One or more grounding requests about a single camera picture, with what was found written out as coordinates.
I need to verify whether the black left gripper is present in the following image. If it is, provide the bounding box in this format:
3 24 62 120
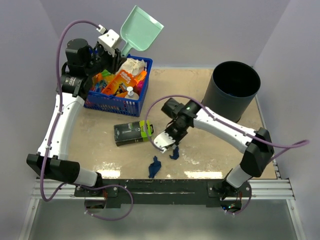
85 40 127 77

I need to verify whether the orange sponge package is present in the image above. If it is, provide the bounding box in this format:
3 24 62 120
134 70 147 83

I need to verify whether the aluminium table frame rail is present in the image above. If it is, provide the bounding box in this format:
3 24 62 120
18 177 307 240

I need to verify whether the colourful snack packet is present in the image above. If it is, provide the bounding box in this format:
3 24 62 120
90 70 115 93

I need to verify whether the orange razor package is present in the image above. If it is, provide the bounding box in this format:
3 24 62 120
101 70 137 96

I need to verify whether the green black razor box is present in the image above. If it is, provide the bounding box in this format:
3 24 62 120
113 120 154 147

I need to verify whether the teal plastic dustpan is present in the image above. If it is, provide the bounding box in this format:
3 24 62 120
120 5 164 57

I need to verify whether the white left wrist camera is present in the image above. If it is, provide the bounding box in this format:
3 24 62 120
96 24 122 57

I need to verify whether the dark round trash bin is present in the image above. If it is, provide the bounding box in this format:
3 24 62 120
201 61 261 123

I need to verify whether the blue plastic shopping basket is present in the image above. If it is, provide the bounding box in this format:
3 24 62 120
84 54 153 117

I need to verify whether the beige pump soap bottle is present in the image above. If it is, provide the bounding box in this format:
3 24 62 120
124 86 139 101

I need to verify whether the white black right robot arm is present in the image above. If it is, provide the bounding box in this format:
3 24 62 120
153 98 274 197

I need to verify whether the small dark blue scrap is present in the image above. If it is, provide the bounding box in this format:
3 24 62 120
169 146 180 160

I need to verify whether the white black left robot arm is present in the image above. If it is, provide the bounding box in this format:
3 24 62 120
26 37 126 196

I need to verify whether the dark blue paper scrap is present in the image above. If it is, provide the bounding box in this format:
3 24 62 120
148 156 162 179

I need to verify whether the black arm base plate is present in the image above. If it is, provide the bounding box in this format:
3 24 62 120
74 179 251 209

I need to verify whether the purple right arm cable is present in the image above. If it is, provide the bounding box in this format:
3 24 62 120
144 94 310 216

